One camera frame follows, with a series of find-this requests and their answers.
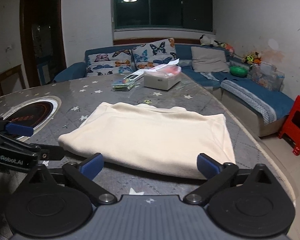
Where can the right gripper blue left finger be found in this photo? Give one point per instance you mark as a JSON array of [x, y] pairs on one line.
[[80, 177]]

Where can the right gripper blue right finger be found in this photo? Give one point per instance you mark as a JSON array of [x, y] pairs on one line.
[[218, 177]]

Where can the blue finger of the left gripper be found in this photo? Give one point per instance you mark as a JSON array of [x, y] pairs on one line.
[[15, 129], [48, 152]]

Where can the cream knit sweater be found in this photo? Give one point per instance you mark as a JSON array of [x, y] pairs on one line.
[[158, 140]]

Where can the black induction cooktop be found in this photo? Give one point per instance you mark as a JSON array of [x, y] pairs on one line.
[[31, 115]]

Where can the dark wooden side table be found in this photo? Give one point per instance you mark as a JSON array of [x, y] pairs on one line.
[[11, 80]]

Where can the blue sofa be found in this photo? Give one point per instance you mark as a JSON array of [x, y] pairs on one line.
[[262, 110]]

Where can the clear box of coloured items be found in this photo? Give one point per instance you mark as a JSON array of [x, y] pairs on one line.
[[123, 85]]

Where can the red plastic stool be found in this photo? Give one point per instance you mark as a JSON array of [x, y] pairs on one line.
[[291, 126]]

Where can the white remote device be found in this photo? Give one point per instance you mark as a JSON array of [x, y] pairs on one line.
[[135, 75]]

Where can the green round toy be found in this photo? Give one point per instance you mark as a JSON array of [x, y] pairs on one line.
[[238, 71]]

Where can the left butterfly pillow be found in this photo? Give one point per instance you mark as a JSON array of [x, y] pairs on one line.
[[118, 62]]

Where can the butterfly pillow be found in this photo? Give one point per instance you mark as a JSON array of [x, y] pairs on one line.
[[118, 62], [149, 55]]

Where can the white tissue box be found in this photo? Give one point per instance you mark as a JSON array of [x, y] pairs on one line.
[[163, 77]]

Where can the grey cushion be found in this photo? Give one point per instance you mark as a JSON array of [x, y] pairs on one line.
[[206, 60]]

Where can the right butterfly pillow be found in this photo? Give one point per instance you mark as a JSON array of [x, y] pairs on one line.
[[149, 55]]

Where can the plush toy panda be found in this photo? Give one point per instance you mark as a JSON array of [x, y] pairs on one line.
[[207, 41]]

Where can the dark window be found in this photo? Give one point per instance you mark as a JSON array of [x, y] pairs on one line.
[[180, 14]]

